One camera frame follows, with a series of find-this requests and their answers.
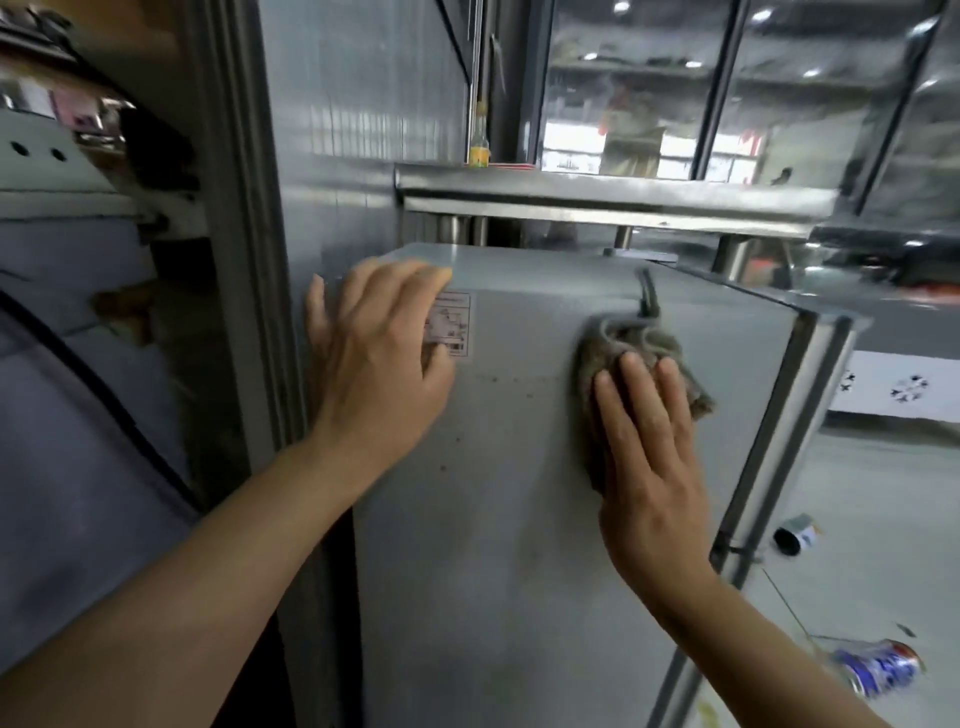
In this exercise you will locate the person's right hand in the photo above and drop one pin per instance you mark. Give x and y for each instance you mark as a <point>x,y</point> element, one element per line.
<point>652,480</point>

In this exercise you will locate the person's left hand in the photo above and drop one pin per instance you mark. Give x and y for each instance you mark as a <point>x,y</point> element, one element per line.
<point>375,360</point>

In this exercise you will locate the green glass bottle yellow label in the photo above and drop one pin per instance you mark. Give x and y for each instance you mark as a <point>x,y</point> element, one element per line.
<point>478,154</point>

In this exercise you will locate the stack of white red plates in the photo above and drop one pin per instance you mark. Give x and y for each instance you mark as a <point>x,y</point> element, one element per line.
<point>517,164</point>

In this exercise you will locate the brown cleaning cloth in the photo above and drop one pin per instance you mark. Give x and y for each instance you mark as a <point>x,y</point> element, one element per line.
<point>622,341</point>

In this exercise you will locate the person's left forearm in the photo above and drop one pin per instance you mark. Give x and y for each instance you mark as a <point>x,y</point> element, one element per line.
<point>187,600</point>

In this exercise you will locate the white appliance cabinet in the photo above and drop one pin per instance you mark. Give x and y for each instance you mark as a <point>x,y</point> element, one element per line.
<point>75,450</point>

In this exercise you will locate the small silver fridge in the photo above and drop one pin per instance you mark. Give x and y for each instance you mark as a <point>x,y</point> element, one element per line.
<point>510,525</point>

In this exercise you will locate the stainless steel table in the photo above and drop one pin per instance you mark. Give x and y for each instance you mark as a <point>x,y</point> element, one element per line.
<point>600,195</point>

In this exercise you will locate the blue white crushed can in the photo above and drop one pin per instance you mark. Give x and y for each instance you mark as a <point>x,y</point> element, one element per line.
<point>877,667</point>

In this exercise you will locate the glass display freezer snowflake print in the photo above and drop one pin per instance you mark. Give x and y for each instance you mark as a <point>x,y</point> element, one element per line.
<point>900,390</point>

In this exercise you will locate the grey metal door frame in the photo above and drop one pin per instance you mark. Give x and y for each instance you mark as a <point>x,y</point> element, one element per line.
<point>240,225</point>

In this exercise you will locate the green white can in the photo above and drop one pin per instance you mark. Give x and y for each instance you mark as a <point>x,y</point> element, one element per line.
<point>802,534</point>

